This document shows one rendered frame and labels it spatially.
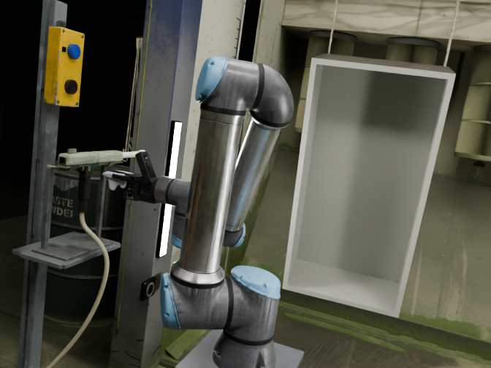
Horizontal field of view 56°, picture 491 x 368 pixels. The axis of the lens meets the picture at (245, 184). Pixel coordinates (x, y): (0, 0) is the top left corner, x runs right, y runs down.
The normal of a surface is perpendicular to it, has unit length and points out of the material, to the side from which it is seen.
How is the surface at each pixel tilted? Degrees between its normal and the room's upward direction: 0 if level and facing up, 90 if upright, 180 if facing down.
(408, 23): 90
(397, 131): 102
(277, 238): 57
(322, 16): 90
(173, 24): 90
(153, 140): 90
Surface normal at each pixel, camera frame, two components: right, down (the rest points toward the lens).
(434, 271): -0.20, -0.44
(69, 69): 0.93, 0.18
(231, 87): 0.26, 0.28
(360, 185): -0.32, 0.31
